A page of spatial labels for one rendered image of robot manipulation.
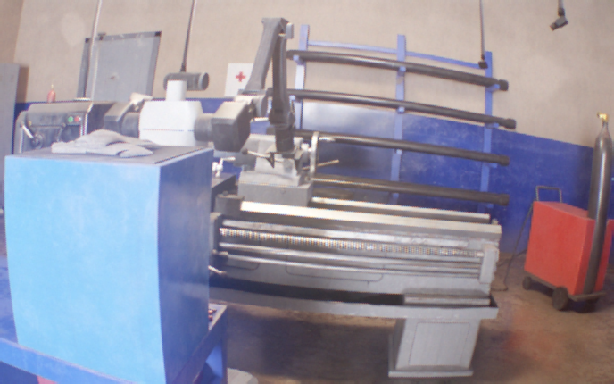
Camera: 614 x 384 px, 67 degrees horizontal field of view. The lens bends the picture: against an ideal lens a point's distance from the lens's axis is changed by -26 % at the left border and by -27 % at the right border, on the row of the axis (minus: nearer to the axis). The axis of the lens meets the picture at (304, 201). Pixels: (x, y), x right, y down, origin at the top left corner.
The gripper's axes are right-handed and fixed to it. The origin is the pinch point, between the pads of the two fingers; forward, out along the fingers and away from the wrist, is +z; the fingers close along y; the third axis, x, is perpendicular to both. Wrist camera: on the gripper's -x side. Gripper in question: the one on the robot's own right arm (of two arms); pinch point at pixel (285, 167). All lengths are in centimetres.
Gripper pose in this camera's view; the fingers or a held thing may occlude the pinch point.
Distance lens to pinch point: 249.6
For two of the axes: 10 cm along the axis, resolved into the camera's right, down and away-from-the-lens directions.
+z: 0.6, 7.8, 6.2
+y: -9.6, -1.2, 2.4
